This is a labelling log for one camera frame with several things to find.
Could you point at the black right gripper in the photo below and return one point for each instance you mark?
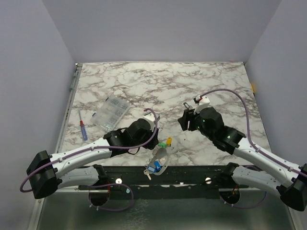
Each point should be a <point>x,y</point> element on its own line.
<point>183,122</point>

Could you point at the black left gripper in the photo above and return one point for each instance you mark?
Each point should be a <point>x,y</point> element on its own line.
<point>154,142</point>

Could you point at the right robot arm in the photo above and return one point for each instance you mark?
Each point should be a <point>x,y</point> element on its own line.
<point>278,176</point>

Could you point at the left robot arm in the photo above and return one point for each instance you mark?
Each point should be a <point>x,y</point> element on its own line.
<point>45,172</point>

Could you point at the green key tag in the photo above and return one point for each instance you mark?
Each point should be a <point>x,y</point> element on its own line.
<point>163,145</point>

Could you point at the yellow key tag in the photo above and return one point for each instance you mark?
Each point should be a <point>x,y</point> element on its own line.
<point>169,141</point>

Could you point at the blue key tag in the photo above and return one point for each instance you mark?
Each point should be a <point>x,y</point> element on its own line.
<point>151,169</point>

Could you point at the silver key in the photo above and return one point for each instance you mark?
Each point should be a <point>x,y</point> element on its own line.
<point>147,173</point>

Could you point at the clear plastic screw box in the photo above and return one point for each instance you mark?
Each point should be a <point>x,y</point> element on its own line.
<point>110,113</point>

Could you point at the blue red screwdriver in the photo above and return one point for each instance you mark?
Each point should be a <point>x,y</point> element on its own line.
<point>82,127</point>

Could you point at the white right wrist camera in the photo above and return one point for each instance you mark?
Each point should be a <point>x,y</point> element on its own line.
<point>201,102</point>

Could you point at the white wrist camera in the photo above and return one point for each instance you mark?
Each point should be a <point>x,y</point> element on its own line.
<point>151,118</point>
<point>201,102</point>

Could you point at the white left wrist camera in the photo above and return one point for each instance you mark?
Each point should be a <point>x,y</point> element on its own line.
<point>151,118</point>

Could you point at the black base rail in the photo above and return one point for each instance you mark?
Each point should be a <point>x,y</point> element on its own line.
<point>175,182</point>

